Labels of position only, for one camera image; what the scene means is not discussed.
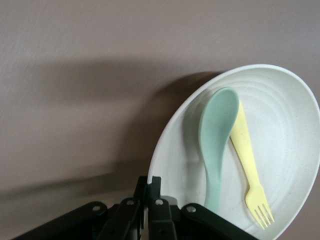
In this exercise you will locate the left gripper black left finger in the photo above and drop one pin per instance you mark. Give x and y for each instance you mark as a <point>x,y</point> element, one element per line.
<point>130,212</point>

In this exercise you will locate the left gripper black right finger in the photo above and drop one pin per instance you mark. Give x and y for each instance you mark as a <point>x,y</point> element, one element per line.
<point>160,215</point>

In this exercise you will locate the yellow plastic fork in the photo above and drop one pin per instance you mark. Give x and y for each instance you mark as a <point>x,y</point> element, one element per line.
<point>243,150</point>

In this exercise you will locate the beige round plate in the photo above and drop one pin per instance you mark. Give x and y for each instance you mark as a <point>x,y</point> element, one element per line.
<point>275,125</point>

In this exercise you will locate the mint green plastic spoon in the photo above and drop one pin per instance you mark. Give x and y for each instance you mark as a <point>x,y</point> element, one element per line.
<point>217,125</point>

